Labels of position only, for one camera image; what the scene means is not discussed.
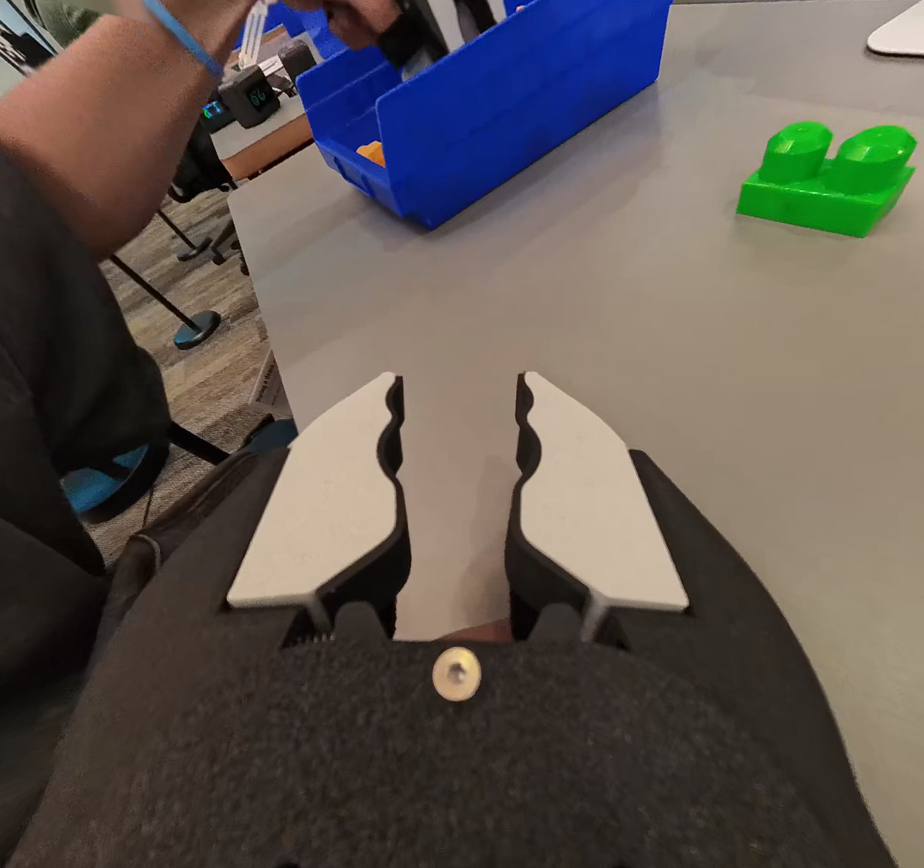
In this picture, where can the blue wristband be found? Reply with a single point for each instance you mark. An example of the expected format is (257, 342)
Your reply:
(180, 30)

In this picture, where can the blue plastic bin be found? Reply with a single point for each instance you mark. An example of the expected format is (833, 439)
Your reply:
(520, 88)
(296, 23)

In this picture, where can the person's teal shoe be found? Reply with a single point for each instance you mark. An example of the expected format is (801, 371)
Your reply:
(101, 485)

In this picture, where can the wood-edged side table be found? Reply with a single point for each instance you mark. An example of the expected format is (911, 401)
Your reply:
(267, 149)

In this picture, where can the person's left forearm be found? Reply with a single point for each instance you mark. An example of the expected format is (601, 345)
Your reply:
(94, 131)

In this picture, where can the person's blue jeans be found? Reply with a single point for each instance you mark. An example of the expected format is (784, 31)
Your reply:
(273, 433)

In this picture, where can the black pole stand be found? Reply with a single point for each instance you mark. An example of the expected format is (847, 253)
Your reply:
(196, 330)

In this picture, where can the black framed sign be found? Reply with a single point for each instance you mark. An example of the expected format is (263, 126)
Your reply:
(18, 37)

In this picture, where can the green two-stud block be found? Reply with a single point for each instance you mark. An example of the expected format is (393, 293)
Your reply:
(816, 196)

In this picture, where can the grey desk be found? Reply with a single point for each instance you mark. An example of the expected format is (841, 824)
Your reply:
(650, 341)

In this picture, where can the white folding stand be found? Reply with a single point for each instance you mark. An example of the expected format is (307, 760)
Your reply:
(254, 30)
(902, 34)

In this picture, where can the printed paper sheet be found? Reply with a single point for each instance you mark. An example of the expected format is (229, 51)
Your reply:
(271, 380)

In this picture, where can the person's dark sweatshirt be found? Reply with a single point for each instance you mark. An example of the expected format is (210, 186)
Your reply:
(58, 413)

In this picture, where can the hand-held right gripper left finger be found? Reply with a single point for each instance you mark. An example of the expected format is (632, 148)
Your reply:
(325, 521)

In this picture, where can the black office chair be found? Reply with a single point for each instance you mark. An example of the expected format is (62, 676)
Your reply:
(206, 175)

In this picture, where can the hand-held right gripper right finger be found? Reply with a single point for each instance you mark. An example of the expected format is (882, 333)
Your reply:
(592, 521)

